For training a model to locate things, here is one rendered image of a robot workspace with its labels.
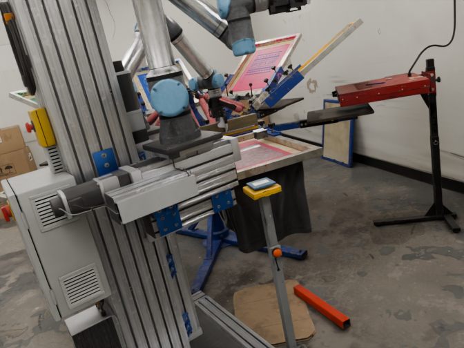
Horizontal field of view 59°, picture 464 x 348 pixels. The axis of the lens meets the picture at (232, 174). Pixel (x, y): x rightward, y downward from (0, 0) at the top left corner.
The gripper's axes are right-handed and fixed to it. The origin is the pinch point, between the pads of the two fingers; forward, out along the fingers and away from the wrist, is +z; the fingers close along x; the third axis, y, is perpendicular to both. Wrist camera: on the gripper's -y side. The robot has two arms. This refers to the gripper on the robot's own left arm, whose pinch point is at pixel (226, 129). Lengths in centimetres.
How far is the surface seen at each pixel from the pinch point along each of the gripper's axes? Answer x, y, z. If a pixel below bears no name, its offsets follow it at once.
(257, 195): 82, 16, 15
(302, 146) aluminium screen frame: 45, -26, 11
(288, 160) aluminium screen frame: 58, -11, 12
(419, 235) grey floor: 11, -124, 109
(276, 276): 78, 13, 57
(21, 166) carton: -366, 182, 47
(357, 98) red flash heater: -5, -96, 3
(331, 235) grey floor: -32, -77, 109
